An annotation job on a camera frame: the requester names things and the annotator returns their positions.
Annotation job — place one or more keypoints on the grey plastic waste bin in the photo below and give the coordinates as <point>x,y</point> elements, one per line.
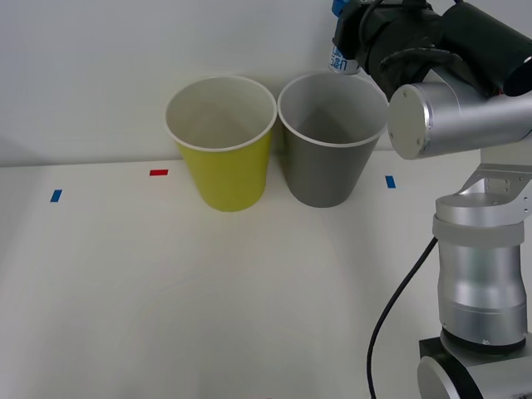
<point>324,174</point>

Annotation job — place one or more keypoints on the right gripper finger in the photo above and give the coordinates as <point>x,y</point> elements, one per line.
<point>340,7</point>

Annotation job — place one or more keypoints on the blue white drink can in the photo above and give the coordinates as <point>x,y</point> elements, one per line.
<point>340,63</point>

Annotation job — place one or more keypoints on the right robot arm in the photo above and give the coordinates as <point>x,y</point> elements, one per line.
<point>465,120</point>

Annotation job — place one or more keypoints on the yellow-green plastic waste bin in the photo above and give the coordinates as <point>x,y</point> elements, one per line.
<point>228,178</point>

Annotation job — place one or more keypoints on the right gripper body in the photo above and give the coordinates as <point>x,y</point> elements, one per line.
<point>354,33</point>

